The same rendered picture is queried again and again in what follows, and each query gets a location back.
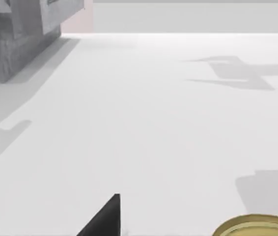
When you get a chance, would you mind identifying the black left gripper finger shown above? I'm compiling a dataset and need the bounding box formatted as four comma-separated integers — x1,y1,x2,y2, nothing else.
76,193,121,236

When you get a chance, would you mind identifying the gold rimmed can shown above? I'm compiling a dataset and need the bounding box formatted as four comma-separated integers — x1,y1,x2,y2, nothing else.
212,213,278,236

